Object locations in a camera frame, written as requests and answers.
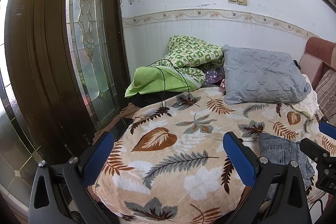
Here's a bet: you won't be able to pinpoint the green patterned blanket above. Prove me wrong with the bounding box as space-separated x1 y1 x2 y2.
125 35 224 98

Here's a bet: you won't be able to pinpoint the striped brown cushion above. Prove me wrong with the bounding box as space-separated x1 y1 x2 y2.
315 69 336 126

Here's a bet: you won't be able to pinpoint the black cable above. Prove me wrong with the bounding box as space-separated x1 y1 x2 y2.
148 58 193 109

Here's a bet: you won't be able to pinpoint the grey quilted pillow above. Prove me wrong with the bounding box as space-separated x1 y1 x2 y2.
223 45 312 105

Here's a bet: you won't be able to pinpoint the brown wooden glass door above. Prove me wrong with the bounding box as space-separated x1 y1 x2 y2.
3 0 129 164

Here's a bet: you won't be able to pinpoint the white cream cloth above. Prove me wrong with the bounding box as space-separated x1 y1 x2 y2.
289 74 319 118

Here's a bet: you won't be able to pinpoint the grey denim pants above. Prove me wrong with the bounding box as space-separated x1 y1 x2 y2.
258 133 315 188

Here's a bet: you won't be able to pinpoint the leaf print beige blanket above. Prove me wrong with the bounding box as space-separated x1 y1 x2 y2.
92 87 335 223

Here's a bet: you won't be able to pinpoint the pink upholstered headboard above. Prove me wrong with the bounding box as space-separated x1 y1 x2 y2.
298 37 335 89

